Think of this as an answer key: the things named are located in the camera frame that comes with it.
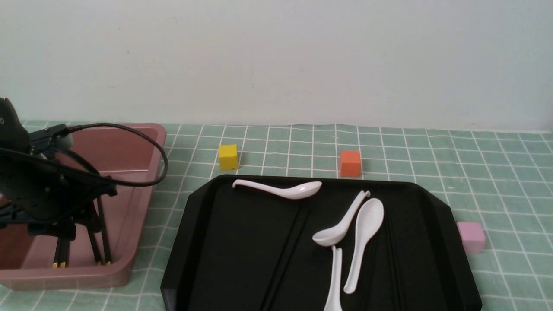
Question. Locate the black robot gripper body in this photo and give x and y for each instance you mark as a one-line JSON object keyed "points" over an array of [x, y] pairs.
{"points": [[38, 187]]}

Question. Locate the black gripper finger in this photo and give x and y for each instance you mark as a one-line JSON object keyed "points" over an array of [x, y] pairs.
{"points": [[64, 229]]}

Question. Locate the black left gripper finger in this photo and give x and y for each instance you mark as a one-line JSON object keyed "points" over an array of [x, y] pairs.
{"points": [[89, 218]]}

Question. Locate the black chopstick gold tip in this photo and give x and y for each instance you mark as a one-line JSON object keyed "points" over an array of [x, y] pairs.
{"points": [[105, 238], [95, 249]]}

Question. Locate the black chopstick in bin right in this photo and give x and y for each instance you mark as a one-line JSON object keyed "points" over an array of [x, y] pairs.
{"points": [[63, 254]]}

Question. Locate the black chopstick in bin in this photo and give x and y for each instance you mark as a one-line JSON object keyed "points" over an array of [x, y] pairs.
{"points": [[57, 253], [63, 254]]}

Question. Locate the black chopstick in bin left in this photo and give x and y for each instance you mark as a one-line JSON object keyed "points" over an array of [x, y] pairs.
{"points": [[57, 253]]}

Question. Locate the pink plastic bin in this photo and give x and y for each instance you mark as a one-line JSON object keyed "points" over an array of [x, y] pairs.
{"points": [[130, 156]]}

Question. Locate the yellow cube block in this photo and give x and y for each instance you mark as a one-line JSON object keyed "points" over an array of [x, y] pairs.
{"points": [[228, 157]]}

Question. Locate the black plastic tray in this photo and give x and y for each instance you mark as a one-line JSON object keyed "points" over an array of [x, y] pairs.
{"points": [[241, 249]]}

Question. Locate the white spoon top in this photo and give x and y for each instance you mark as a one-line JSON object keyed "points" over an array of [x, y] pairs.
{"points": [[297, 192]]}

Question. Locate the white spoon middle curved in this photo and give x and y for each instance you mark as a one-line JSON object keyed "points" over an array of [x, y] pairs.
{"points": [[331, 236]]}

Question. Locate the white spoon bottom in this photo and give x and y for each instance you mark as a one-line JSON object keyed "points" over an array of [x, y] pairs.
{"points": [[333, 297]]}

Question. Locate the orange cube block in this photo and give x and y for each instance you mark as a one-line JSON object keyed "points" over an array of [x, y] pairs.
{"points": [[350, 164]]}

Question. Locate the white spoon right long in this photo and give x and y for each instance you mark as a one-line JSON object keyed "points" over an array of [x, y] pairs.
{"points": [[369, 220]]}

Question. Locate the pink cube block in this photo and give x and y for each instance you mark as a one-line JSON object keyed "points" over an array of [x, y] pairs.
{"points": [[472, 235]]}

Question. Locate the green checkered tablecloth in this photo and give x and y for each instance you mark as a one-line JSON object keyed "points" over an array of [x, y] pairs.
{"points": [[503, 180]]}

